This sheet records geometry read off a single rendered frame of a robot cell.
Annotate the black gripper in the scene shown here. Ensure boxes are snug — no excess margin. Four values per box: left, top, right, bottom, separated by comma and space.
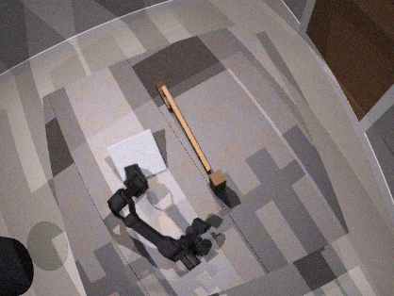
180, 217, 210, 250

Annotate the long wooden plank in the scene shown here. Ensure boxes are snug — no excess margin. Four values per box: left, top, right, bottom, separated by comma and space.
161, 86, 211, 173

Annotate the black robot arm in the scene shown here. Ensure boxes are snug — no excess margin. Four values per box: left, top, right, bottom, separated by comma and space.
107, 163, 212, 271

